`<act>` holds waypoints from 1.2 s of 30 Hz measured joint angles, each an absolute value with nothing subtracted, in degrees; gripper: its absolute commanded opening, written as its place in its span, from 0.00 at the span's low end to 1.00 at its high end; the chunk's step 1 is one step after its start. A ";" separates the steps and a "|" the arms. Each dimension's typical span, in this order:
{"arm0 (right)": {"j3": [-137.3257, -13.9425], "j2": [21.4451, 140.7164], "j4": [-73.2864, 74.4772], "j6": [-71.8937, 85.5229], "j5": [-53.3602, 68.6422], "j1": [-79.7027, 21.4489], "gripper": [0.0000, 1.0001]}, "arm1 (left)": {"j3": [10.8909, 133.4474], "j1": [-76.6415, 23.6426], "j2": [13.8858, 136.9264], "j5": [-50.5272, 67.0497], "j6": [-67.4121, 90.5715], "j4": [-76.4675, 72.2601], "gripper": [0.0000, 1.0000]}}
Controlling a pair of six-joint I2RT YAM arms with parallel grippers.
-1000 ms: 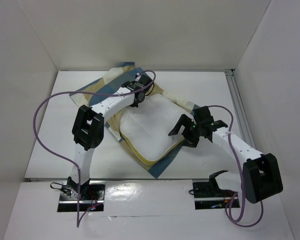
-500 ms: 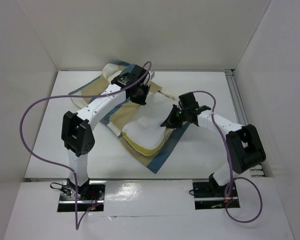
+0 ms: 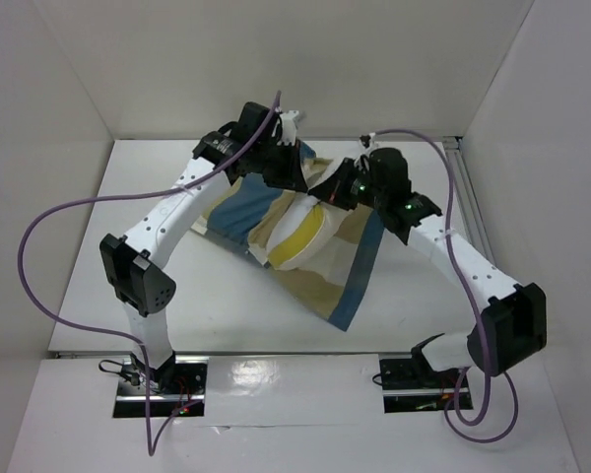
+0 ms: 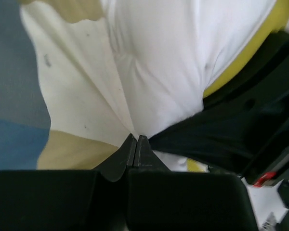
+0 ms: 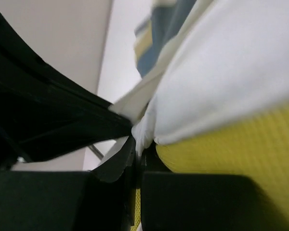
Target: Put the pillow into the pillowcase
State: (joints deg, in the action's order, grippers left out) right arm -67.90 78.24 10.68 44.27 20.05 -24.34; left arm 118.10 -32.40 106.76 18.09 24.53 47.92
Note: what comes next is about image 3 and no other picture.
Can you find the blue beige checked pillowcase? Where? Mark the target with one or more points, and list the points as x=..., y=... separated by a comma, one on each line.
x=333, y=283

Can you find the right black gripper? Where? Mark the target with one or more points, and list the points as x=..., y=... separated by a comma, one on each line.
x=336, y=187

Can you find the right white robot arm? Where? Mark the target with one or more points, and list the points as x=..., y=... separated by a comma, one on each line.
x=510, y=319

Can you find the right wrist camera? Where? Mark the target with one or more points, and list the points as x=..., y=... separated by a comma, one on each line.
x=389, y=172

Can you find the white pillow yellow edge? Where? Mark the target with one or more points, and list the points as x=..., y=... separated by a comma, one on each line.
x=304, y=229

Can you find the aluminium frame rail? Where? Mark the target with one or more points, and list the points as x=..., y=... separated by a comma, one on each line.
x=466, y=197

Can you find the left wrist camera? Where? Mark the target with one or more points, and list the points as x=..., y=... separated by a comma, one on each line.
x=250, y=120

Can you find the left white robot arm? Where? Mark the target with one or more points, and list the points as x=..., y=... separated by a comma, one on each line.
x=227, y=188

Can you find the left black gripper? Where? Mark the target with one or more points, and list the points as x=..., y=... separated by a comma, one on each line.
x=293, y=176

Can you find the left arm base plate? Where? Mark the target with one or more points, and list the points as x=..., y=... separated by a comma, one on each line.
x=184, y=392

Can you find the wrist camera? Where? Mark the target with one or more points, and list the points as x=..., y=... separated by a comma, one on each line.
x=389, y=172
x=250, y=120

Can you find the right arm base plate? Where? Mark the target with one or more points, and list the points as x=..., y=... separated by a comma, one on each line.
x=407, y=388

